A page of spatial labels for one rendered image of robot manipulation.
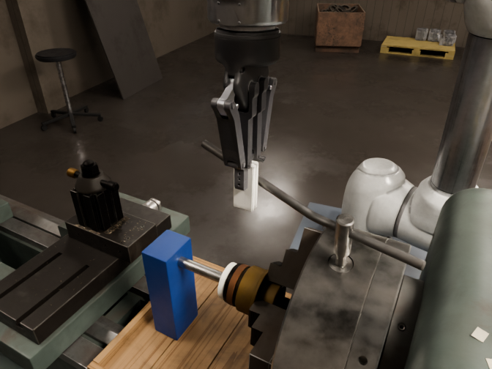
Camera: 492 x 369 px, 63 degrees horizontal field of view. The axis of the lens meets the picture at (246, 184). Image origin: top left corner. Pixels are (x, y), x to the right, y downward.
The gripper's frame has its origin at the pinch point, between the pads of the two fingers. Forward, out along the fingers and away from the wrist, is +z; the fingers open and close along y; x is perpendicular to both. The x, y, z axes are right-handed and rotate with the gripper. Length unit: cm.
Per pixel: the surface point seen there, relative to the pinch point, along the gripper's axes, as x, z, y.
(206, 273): -10.3, 23.7, -4.4
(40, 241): -73, 45, -12
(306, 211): 8.7, 2.1, -0.6
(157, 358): -18.3, 44.0, 2.8
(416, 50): -43, 93, -660
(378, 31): -123, 80, -742
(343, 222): 13.9, 1.1, 1.0
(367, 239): 17.0, 2.7, 0.8
